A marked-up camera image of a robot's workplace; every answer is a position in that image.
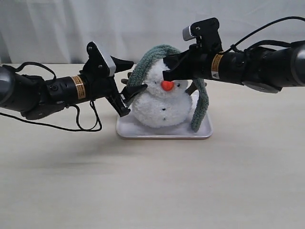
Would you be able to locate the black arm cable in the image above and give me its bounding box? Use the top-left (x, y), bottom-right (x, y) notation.
top-left (0, 62), bottom-right (102, 132)
top-left (224, 16), bottom-right (305, 53)

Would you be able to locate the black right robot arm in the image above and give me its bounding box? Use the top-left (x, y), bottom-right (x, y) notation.
top-left (163, 40), bottom-right (305, 94)

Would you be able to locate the white backdrop curtain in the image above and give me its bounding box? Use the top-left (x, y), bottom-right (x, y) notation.
top-left (0, 0), bottom-right (305, 63)

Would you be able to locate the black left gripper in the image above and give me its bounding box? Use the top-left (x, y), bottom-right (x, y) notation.
top-left (80, 56), bottom-right (147, 117)

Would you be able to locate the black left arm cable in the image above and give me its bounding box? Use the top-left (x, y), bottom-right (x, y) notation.
top-left (0, 62), bottom-right (102, 132)

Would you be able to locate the white rectangular tray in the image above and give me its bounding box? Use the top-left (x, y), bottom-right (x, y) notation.
top-left (116, 93), bottom-right (213, 140)

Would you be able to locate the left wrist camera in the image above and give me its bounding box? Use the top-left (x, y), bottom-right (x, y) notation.
top-left (83, 41), bottom-right (116, 78)

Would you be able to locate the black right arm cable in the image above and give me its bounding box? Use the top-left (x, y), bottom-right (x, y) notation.
top-left (224, 16), bottom-right (305, 53)

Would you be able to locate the white plush snowman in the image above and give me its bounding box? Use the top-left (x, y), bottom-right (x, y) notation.
top-left (131, 59), bottom-right (197, 128)

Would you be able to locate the green fuzzy scarf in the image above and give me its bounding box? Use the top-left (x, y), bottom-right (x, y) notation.
top-left (126, 44), bottom-right (210, 133)

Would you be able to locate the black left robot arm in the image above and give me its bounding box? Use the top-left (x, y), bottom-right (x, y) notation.
top-left (0, 57), bottom-right (147, 120)

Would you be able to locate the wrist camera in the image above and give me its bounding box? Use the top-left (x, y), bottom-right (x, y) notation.
top-left (182, 17), bottom-right (223, 52)
top-left (83, 41), bottom-right (116, 78)

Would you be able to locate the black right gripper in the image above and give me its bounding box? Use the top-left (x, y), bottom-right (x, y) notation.
top-left (163, 44), bottom-right (213, 81)

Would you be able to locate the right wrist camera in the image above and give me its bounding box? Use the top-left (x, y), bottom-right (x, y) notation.
top-left (182, 17), bottom-right (223, 52)

